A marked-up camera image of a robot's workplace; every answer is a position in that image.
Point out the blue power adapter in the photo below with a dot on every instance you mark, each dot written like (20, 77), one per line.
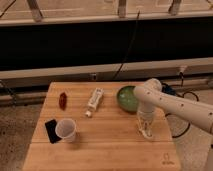
(168, 90)

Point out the translucent plastic cup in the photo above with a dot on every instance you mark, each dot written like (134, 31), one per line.
(66, 129)

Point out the white tube with cap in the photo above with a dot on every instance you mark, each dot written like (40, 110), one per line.
(94, 101)

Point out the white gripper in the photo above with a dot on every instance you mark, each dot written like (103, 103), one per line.
(145, 114)

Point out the green bowl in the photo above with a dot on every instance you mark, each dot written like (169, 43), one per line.
(126, 99)

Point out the dark red chili pepper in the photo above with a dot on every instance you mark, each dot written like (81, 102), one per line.
(63, 101)

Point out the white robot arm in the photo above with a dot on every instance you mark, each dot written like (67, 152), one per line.
(149, 95)

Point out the black rectangular phone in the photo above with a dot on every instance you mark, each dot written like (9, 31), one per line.
(50, 128)

